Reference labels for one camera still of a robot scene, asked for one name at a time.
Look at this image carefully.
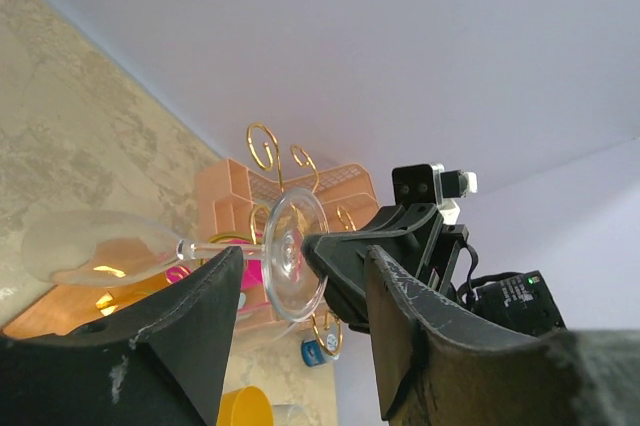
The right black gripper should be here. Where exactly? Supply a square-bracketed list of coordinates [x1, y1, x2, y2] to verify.
[302, 203, 639, 425]

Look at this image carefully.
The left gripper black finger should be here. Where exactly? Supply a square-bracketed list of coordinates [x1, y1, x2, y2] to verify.
[1, 246, 243, 425]

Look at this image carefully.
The yellow plastic wine glass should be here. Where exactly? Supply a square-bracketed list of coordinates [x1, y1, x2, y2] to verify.
[216, 386, 274, 426]

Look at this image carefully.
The clear wine glass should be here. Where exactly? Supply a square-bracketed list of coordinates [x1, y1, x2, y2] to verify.
[272, 404, 310, 426]
[20, 187, 331, 323]

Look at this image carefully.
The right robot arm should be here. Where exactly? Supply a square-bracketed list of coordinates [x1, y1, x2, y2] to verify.
[302, 204, 639, 425]

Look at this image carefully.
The pink plastic wine glass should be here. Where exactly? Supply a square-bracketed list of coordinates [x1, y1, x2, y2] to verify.
[164, 260, 263, 291]

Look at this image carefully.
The blue white round tin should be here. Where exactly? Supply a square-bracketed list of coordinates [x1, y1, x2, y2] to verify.
[301, 333, 340, 368]

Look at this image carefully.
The orange plastic file organizer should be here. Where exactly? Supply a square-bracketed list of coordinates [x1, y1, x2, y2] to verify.
[195, 159, 378, 328]

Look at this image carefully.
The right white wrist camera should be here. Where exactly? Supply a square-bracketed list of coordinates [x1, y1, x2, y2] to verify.
[392, 163, 478, 225]

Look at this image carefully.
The gold wire wine glass rack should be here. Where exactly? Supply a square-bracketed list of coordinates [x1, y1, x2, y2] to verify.
[197, 121, 359, 360]

